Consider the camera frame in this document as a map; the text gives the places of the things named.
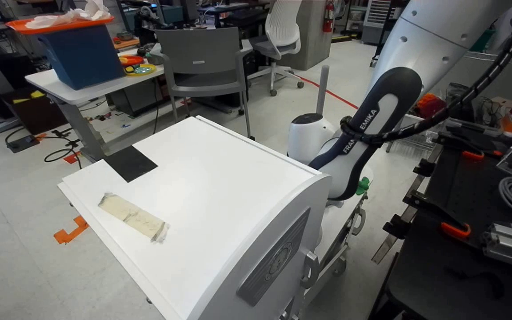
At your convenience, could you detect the white toy kitchen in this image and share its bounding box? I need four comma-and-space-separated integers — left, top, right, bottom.
58, 114, 372, 320

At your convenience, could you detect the grey four-leg chair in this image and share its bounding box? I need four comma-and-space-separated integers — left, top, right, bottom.
156, 25, 259, 142

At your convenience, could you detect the white office chair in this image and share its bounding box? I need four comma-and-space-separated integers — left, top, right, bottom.
250, 0, 307, 98

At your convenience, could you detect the colourful toys pile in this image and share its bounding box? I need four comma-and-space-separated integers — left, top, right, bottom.
116, 52, 159, 78

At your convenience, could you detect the red fire extinguisher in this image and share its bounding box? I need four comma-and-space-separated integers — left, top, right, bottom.
323, 0, 337, 36

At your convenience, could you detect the white work table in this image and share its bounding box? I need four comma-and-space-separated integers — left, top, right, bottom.
24, 62, 179, 164

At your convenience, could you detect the blue storage bin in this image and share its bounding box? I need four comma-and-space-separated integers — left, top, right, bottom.
6, 14, 127, 91

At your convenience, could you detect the white crumpled cloth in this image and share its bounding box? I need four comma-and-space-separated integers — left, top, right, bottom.
24, 0, 115, 30

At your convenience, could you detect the black clamp orange handle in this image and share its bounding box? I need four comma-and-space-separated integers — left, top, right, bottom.
383, 190, 474, 242
413, 148, 488, 180

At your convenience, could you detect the black floor cable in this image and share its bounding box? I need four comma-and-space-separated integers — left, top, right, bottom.
4, 125, 86, 165

